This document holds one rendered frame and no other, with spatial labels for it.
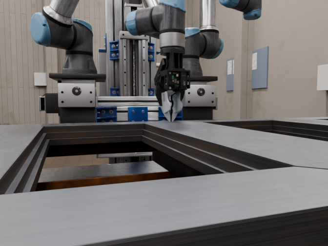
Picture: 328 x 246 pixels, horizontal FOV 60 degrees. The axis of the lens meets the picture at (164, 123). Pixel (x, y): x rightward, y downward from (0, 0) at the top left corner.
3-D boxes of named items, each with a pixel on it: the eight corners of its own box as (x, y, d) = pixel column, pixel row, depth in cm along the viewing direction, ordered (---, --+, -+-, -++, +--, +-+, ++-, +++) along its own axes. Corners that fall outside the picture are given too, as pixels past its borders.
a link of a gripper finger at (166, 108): (166, 123, 81) (166, 91, 80) (159, 121, 87) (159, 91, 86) (176, 123, 82) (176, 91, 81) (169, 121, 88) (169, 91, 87)
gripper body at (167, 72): (166, 90, 78) (165, 46, 77) (156, 91, 87) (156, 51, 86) (191, 91, 81) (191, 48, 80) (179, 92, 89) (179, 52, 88)
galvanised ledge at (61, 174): (341, 163, 126) (342, 156, 126) (13, 195, 83) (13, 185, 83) (305, 155, 145) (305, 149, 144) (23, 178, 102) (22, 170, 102)
